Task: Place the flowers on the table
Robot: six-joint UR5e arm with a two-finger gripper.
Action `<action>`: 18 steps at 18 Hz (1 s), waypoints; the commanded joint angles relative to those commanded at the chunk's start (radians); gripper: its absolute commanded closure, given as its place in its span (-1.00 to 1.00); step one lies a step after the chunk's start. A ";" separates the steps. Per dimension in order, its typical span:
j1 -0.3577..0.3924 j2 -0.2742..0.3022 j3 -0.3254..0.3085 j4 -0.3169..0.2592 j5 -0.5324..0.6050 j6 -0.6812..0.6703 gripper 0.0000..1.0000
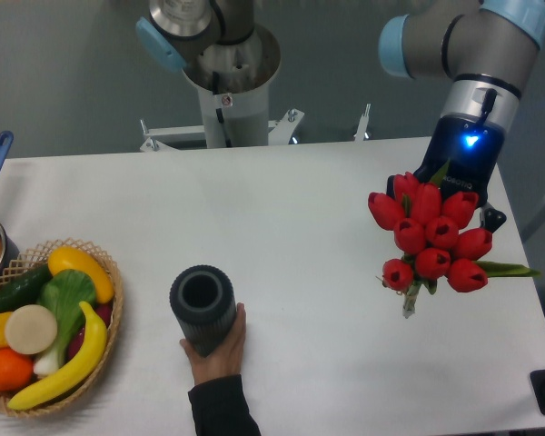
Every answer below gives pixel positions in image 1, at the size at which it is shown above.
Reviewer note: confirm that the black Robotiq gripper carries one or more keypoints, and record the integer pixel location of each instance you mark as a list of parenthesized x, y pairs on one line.
[(471, 151)]

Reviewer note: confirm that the red tulip bouquet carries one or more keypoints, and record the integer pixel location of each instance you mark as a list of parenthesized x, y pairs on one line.
[(431, 231)]

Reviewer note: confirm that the dark grey ribbed vase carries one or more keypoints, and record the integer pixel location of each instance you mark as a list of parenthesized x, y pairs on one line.
[(203, 302)]

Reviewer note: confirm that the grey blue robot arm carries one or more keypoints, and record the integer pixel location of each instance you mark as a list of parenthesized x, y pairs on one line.
[(487, 49)]

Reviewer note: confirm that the black sleeved forearm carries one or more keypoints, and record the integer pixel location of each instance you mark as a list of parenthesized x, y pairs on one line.
[(219, 408)]

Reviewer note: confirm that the person's bare hand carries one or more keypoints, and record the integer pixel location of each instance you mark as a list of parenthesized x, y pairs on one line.
[(226, 360)]

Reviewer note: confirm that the dark red vegetable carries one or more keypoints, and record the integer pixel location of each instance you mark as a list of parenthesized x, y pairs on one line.
[(104, 311)]

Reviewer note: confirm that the yellow banana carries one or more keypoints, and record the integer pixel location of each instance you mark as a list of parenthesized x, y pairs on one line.
[(72, 373)]

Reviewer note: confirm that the green bok choy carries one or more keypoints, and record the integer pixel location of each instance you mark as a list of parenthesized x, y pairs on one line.
[(61, 296)]

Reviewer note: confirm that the woven wicker basket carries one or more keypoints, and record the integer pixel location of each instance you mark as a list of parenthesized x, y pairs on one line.
[(33, 258)]

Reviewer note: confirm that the green cucumber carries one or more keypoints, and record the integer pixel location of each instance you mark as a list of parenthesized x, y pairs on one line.
[(24, 289)]

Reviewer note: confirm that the beige round slice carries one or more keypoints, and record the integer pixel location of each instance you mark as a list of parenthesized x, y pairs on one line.
[(30, 329)]

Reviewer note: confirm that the orange fruit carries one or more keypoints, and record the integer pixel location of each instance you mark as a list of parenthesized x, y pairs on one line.
[(16, 370)]

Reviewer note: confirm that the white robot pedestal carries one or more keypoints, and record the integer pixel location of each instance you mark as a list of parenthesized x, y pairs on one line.
[(232, 83)]

